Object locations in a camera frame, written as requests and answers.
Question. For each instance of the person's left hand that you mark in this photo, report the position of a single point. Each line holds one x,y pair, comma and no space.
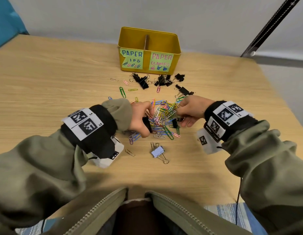
136,115

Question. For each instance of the person's right hand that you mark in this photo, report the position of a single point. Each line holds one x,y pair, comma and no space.
194,107

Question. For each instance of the person's right fingers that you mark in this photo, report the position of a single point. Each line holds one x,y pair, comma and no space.
184,107

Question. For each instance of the person's left fingers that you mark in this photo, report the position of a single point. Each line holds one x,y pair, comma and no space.
147,106

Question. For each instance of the black binder clip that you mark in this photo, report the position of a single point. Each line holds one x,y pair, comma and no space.
147,124
175,122

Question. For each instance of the person's right forearm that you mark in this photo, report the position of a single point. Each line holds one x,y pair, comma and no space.
269,168

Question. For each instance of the person's left forearm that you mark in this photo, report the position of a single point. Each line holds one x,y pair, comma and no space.
43,166

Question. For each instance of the pile of coloured paper clips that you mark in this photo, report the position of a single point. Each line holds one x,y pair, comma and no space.
163,115

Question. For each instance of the yellow-green paper clip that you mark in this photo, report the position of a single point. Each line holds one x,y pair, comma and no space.
133,90

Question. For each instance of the large green paper clip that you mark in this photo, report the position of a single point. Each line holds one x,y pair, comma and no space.
122,92

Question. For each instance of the group of black binder clips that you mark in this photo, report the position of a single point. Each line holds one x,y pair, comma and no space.
162,80

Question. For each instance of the silver paper clip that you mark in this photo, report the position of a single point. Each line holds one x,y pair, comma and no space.
114,80

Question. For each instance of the black wrist band with markers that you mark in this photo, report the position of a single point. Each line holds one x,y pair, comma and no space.
227,119
97,134

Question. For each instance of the lavender binder clip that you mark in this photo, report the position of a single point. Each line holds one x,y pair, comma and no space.
157,151

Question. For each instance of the green paper label pink writing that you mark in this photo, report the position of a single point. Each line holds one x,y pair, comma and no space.
161,61

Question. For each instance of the bronze paper clip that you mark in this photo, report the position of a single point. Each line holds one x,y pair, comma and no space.
130,152

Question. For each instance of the green paper label with torn corner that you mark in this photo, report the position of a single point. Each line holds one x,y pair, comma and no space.
132,58

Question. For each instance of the yellow metal tin box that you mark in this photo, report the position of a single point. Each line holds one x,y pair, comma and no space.
146,44

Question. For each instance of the cardboard divider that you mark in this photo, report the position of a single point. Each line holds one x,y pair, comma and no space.
146,42

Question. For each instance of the olive green jacket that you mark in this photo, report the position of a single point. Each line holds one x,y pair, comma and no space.
180,212

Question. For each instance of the brown shirt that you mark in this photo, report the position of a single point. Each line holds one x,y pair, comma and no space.
139,217

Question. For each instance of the teal cushion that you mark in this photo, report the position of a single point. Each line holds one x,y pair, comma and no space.
6,20

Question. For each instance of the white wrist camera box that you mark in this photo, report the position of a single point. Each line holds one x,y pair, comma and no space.
209,144
106,159

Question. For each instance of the black slotted metal rail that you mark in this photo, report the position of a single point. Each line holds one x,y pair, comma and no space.
270,26

